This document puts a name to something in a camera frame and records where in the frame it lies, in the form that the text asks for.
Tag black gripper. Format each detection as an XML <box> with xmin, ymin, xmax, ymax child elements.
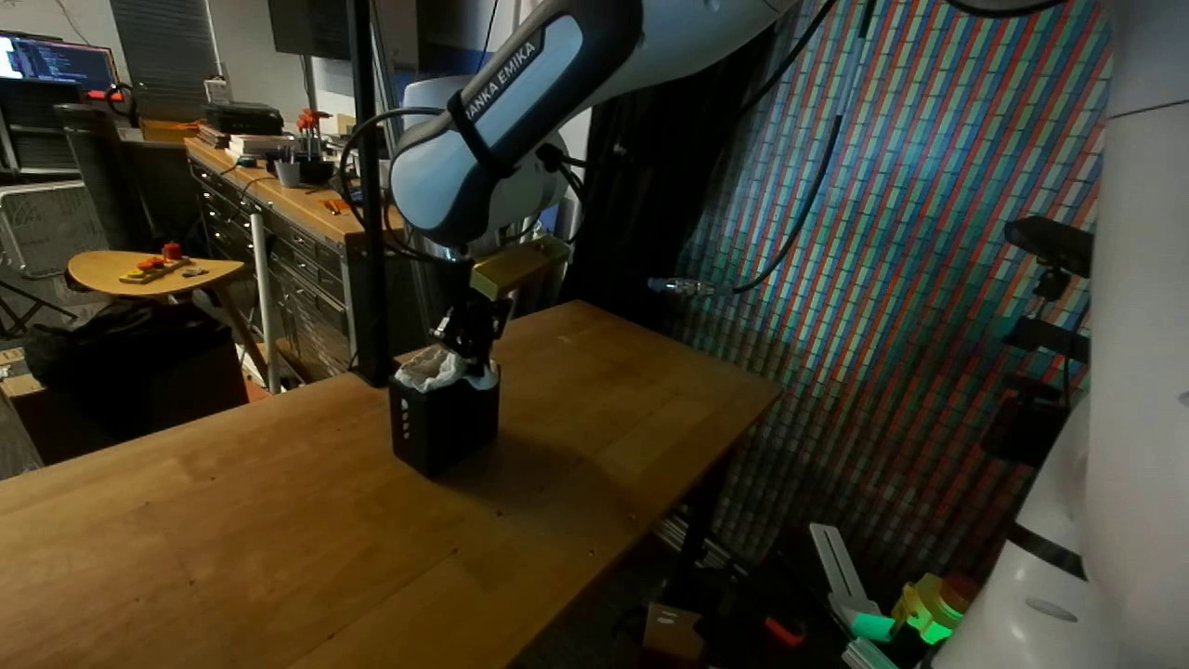
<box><xmin>429</xmin><ymin>288</ymin><xmax>519</xmax><ymax>372</ymax></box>

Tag grey towel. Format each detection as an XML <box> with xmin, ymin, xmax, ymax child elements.
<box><xmin>391</xmin><ymin>342</ymin><xmax>501</xmax><ymax>399</ymax></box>

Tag black perforated basket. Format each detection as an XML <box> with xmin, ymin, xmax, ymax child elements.
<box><xmin>387</xmin><ymin>357</ymin><xmax>506</xmax><ymax>481</ymax></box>

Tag black vertical stand pole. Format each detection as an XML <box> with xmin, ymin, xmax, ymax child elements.
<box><xmin>340</xmin><ymin>0</ymin><xmax>401</xmax><ymax>391</ymax></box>

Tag wooden top workbench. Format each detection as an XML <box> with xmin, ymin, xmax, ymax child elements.
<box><xmin>181</xmin><ymin>128</ymin><xmax>416</xmax><ymax>391</ymax></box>

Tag red toy food pieces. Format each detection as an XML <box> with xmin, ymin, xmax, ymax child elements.
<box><xmin>122</xmin><ymin>237</ymin><xmax>193</xmax><ymax>284</ymax></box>

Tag round wooden stool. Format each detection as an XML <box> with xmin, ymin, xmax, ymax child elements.
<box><xmin>62</xmin><ymin>242</ymin><xmax>249</xmax><ymax>310</ymax></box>

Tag black storage box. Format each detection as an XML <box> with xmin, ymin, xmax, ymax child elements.
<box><xmin>21</xmin><ymin>301</ymin><xmax>252</xmax><ymax>438</ymax></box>

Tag colourful striped backdrop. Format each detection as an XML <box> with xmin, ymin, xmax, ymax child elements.
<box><xmin>642</xmin><ymin>0</ymin><xmax>1113</xmax><ymax>603</ymax></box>

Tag green white plastic tools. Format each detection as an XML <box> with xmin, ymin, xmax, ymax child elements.
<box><xmin>806</xmin><ymin>516</ymin><xmax>973</xmax><ymax>669</ymax></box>

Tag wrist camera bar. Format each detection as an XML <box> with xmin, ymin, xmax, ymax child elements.
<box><xmin>469</xmin><ymin>235</ymin><xmax>576</xmax><ymax>304</ymax></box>

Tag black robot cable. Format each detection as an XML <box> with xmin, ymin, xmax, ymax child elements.
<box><xmin>642</xmin><ymin>0</ymin><xmax>868</xmax><ymax>301</ymax></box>

